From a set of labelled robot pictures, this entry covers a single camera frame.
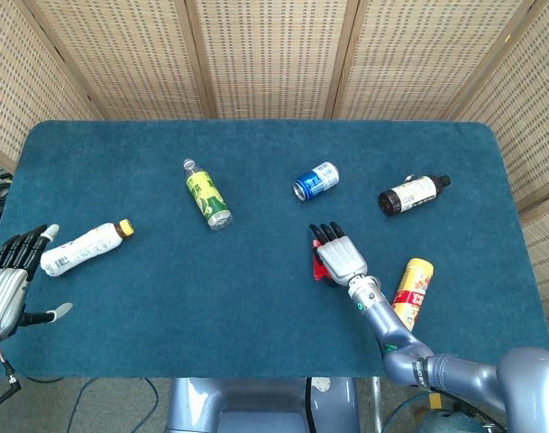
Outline green label clear bottle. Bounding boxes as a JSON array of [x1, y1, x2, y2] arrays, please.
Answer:
[[181, 158, 233, 232]]

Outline blue carpet table cloth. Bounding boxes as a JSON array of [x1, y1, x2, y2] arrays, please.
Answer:
[[0, 119, 549, 380]]

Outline metal table leg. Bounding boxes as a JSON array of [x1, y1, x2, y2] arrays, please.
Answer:
[[370, 375, 384, 433]]

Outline blue and white can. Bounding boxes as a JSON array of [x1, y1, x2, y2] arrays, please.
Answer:
[[292, 161, 341, 202]]

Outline white bottle with yellow cap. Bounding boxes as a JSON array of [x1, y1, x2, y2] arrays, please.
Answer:
[[40, 218, 136, 278]]

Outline brown bottle with white label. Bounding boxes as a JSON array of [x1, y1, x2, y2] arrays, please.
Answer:
[[377, 174, 453, 219]]

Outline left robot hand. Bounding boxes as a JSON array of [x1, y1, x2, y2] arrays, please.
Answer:
[[0, 223, 75, 342]]

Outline small red object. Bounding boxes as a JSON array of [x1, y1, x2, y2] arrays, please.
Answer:
[[311, 240, 332, 281]]

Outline grey robot torso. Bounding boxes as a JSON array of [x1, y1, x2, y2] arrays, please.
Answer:
[[165, 375, 361, 433]]

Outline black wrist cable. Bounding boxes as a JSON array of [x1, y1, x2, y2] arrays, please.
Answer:
[[0, 341, 23, 407]]

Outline woven bamboo screen panel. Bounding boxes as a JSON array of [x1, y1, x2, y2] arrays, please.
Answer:
[[23, 0, 219, 122], [183, 0, 361, 121], [452, 0, 549, 335], [324, 0, 539, 121], [0, 0, 105, 175]]

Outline yellow canister with red label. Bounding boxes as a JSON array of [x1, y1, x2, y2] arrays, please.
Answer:
[[390, 257, 435, 335]]

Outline blue floor cable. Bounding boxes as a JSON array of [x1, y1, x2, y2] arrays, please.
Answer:
[[65, 377, 160, 433]]

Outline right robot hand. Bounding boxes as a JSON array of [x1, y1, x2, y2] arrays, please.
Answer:
[[307, 221, 370, 290]]

